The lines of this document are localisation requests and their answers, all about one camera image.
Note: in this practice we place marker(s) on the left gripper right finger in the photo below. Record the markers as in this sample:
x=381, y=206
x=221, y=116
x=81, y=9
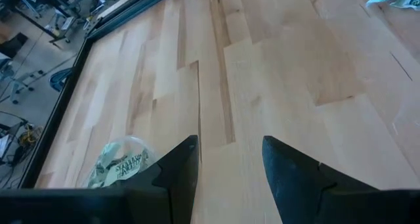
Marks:
x=311, y=201

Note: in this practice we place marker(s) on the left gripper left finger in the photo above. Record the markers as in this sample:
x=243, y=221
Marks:
x=147, y=204

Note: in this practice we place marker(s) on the clear plastic bin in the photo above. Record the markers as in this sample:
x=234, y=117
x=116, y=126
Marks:
x=144, y=145

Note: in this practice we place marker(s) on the white paper pad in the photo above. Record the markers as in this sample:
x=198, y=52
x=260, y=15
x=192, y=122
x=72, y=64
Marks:
x=5, y=145

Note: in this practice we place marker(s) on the grey chair base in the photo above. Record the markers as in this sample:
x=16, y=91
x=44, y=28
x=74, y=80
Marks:
x=26, y=86

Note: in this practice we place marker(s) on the black aluminium table frame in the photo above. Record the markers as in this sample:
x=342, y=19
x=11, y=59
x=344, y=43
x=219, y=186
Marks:
x=55, y=119

